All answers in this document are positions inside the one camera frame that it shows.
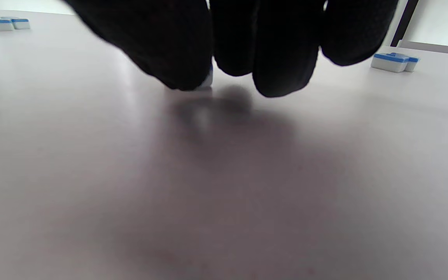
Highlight blue mahjong tiles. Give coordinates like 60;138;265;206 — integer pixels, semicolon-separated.
0;16;420;73

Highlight person's right hand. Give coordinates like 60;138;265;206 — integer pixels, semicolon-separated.
63;0;400;98

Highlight single blue white mahjong tile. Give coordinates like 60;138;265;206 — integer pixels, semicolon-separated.
197;64;214;92

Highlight narrow white roller blind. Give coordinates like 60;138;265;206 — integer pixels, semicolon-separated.
397;0;448;58

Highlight black window frame pillar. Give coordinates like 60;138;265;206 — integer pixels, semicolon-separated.
390;0;420;48

